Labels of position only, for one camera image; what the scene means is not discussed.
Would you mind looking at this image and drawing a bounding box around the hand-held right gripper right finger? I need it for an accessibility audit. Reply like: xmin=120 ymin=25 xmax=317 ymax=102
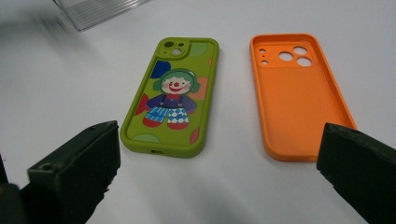
xmin=317 ymin=122 xmax=396 ymax=224

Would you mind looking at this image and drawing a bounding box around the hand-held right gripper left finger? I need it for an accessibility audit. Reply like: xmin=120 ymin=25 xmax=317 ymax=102
xmin=18 ymin=120 xmax=121 ymax=224

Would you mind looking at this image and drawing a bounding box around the orange phone case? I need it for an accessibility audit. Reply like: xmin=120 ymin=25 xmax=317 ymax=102
xmin=249 ymin=33 xmax=358 ymax=162

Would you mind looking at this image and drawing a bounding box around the green clown phone case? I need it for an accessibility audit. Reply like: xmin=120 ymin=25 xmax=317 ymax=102
xmin=120 ymin=36 xmax=220 ymax=159

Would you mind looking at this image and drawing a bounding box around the clear plastic tray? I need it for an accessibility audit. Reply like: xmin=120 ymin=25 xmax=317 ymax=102
xmin=52 ymin=0 xmax=153 ymax=32

